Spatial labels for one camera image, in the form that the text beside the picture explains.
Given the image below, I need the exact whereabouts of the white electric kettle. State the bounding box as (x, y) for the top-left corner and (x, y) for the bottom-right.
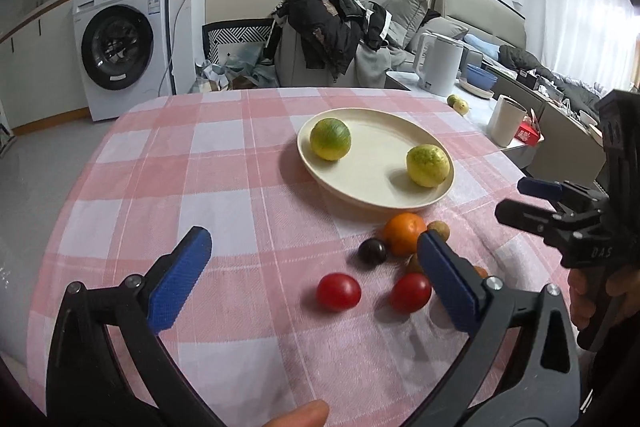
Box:
(413, 31), (464, 96)

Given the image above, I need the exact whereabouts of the white washing machine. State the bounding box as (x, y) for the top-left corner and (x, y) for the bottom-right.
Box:
(73, 0), (175, 121)

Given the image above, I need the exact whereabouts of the orange mandarin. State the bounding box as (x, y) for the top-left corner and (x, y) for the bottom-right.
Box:
(381, 212), (427, 258)
(474, 265), (488, 279)

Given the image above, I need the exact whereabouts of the red tomato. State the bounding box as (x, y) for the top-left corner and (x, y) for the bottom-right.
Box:
(390, 273), (432, 314)
(316, 273), (362, 312)

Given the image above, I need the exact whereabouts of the white cup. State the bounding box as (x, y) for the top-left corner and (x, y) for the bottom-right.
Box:
(487, 94), (527, 147)

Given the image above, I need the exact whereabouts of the grey sofa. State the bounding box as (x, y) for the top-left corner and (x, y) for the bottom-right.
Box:
(349, 0), (616, 128)

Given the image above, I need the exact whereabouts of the right hand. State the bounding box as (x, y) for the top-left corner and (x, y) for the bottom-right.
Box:
(569, 267), (640, 333)

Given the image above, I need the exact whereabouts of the left hand fingertip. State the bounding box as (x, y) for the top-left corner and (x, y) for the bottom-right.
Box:
(265, 400), (330, 427)

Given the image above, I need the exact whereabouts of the blue bowl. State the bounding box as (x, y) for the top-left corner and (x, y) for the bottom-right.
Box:
(465, 64), (497, 91)

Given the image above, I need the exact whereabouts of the pink checkered tablecloth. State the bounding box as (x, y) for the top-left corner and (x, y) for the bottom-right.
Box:
(27, 88), (567, 426)

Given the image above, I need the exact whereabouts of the green fruit on side table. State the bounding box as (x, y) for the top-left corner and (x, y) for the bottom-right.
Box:
(447, 94), (469, 116)

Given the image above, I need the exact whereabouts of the pile of dark clothes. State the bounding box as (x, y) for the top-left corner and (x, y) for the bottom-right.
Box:
(271, 0), (393, 81)

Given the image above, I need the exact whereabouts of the cream round plate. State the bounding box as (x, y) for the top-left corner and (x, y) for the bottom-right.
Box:
(296, 107), (456, 211)

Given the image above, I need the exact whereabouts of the dark plum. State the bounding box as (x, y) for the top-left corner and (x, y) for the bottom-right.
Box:
(357, 237), (387, 267)

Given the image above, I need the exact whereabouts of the red small box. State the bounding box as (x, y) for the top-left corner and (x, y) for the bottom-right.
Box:
(514, 113), (542, 146)

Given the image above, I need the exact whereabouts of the yellow-green citrus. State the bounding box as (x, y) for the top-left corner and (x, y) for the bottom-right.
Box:
(406, 144), (451, 188)
(309, 118), (352, 161)

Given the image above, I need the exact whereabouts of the brown longan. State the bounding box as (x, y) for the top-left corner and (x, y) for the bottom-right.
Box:
(427, 220), (450, 242)
(406, 254), (425, 275)

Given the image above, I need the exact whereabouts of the grey pillow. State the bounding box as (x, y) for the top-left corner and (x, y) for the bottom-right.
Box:
(382, 0), (428, 49)

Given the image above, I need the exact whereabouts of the black mesh chair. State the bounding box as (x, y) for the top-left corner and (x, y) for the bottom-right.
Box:
(202, 17), (273, 64)

